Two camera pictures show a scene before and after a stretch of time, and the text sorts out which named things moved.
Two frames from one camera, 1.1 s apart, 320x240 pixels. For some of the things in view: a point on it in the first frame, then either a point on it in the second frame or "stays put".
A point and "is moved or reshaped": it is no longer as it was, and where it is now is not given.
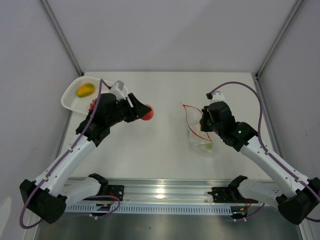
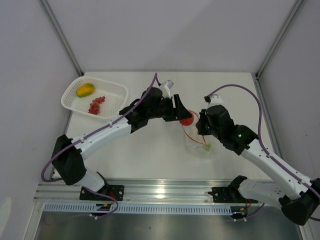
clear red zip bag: x=199 y=140 is moved or reshaped
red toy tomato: x=149 y=115 is moved or reshaped
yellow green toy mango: x=85 y=89 stays put
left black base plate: x=117 y=190 stays put
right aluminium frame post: x=260 y=71 stays put
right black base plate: x=229 y=195 stays put
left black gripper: x=138 y=110 to x=179 y=113
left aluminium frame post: x=47 y=7 stays put
